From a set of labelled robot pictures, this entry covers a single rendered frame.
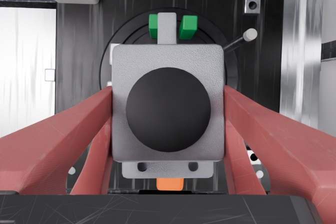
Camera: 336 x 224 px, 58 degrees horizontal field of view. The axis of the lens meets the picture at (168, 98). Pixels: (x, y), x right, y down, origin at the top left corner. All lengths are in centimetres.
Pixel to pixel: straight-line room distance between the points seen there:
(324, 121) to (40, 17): 41
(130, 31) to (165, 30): 15
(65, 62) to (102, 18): 6
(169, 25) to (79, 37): 19
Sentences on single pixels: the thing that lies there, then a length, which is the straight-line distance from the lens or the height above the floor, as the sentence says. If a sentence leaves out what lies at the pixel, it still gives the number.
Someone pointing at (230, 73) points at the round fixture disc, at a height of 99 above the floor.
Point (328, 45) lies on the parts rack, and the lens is 41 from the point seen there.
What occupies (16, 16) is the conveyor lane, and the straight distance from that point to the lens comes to 42.
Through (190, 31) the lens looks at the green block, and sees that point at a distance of 26.
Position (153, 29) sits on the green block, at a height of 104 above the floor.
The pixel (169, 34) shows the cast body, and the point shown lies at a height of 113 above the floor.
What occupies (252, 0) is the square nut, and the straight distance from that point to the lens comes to 34.
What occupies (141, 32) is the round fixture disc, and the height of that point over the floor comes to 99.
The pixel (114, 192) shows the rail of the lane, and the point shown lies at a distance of 38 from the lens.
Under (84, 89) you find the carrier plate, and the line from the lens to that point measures 33.
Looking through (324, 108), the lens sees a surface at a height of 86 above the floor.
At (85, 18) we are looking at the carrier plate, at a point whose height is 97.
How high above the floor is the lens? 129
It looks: 88 degrees down
